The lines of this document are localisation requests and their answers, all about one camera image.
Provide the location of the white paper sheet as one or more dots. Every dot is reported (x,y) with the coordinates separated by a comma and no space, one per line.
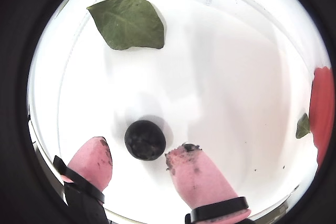
(210,77)

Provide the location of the small green leaf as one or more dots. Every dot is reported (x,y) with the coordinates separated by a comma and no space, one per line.
(303,127)

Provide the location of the red collapsible silicone cup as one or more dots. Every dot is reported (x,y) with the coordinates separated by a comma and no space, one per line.
(323,103)

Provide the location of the dark blueberry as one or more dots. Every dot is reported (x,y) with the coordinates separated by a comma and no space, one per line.
(145,140)

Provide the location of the large green leaf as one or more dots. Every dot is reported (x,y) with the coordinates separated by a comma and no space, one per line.
(128,22)

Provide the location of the pink covered gripper finger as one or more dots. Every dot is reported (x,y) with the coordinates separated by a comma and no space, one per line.
(89,166)

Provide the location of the thin wooden strip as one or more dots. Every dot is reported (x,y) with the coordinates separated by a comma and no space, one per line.
(284,196)

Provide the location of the pink stained gripper finger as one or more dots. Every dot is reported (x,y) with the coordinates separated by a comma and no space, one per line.
(199,179)

